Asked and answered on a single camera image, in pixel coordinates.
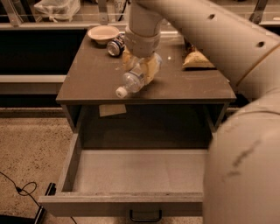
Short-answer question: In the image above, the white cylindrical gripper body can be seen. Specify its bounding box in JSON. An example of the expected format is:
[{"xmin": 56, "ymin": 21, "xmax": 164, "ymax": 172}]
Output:
[{"xmin": 124, "ymin": 26, "xmax": 160, "ymax": 58}]

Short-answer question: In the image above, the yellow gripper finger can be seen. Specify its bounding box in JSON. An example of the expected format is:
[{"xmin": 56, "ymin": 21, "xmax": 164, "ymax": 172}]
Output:
[
  {"xmin": 122, "ymin": 48, "xmax": 138, "ymax": 71},
  {"xmin": 140, "ymin": 53, "xmax": 161, "ymax": 85}
]

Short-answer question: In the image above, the clear plastic water bottle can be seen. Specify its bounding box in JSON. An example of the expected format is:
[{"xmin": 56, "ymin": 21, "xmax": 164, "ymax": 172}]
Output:
[{"xmin": 115, "ymin": 59, "xmax": 147, "ymax": 98}]

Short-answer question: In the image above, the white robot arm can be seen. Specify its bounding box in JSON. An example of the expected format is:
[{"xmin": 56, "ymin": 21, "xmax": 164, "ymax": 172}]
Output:
[{"xmin": 125, "ymin": 0, "xmax": 280, "ymax": 224}]

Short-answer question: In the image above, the grey cabinet with top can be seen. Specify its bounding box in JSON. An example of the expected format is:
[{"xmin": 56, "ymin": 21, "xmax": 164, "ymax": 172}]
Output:
[{"xmin": 57, "ymin": 29, "xmax": 235, "ymax": 150}]

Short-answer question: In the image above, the open grey top drawer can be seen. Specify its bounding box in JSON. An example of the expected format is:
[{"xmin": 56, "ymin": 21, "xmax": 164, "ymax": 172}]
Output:
[{"xmin": 39, "ymin": 132, "xmax": 207, "ymax": 217}]

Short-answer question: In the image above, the blue soda can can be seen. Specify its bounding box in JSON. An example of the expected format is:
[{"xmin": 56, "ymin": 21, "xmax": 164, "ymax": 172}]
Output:
[{"xmin": 107, "ymin": 33, "xmax": 125, "ymax": 57}]

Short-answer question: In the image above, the white paper bowl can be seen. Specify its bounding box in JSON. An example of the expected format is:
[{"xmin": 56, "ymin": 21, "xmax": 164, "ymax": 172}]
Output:
[{"xmin": 87, "ymin": 25, "xmax": 119, "ymax": 45}]

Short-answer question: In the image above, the yellow chip bag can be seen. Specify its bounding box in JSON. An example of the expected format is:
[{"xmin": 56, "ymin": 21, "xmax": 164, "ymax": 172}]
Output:
[{"xmin": 183, "ymin": 39, "xmax": 215, "ymax": 69}]

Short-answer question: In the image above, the paper tag under tabletop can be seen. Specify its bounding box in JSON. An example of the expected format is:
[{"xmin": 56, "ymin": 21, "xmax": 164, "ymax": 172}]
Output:
[{"xmin": 99, "ymin": 104, "xmax": 126, "ymax": 116}]

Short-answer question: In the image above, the plastic bag on shelf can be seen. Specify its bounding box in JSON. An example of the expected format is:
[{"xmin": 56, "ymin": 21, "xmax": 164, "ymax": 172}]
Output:
[{"xmin": 34, "ymin": 0, "xmax": 81, "ymax": 22}]

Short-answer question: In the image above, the black box on floor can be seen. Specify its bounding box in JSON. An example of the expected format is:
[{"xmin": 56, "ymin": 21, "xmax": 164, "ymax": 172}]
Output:
[{"xmin": 0, "ymin": 182, "xmax": 57, "ymax": 224}]

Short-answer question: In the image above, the black drawer handle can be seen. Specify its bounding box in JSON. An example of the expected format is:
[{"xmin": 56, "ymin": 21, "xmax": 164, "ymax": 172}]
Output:
[{"xmin": 129, "ymin": 210, "xmax": 163, "ymax": 223}]

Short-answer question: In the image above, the black floor cable left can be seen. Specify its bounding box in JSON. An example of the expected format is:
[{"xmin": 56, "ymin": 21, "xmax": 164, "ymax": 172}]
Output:
[{"xmin": 0, "ymin": 170, "xmax": 42, "ymax": 208}]

